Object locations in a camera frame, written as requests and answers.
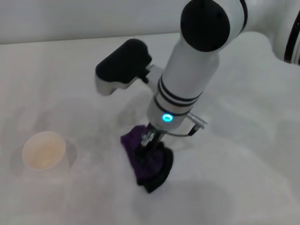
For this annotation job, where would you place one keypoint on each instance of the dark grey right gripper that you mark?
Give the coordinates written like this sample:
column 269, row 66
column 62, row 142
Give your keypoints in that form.
column 153, row 138

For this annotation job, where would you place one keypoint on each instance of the white paper cup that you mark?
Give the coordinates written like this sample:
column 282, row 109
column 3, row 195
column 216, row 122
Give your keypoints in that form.
column 44, row 152

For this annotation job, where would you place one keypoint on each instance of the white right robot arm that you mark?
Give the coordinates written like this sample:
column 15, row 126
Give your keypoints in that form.
column 199, row 58

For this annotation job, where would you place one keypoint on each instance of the black and white wrist camera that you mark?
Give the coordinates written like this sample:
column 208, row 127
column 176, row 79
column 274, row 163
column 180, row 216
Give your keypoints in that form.
column 123, row 63

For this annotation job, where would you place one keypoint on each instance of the purple rag with black edge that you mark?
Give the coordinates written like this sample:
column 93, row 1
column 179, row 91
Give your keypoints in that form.
column 154, row 168

